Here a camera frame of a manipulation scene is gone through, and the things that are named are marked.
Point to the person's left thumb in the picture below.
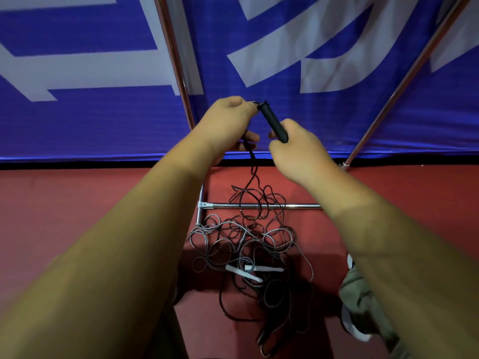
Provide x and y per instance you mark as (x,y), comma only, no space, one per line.
(251,139)

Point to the person's right hand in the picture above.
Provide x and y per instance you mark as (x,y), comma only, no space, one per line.
(299,156)

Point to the person's left hand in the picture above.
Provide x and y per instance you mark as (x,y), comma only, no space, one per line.
(220,127)

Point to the blue white banner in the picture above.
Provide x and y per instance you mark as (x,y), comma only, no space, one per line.
(93,119)

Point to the person's right forearm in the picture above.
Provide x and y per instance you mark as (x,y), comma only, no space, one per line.
(404,257)

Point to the person's left forearm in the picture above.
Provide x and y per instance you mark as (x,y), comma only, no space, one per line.
(112,257)

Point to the chrome metal stand frame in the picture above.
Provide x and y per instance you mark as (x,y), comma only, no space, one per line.
(258,206)

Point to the person's white shoe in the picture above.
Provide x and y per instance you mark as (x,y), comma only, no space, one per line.
(353,329)

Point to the person's right fingers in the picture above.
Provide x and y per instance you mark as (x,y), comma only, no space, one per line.
(278,145)

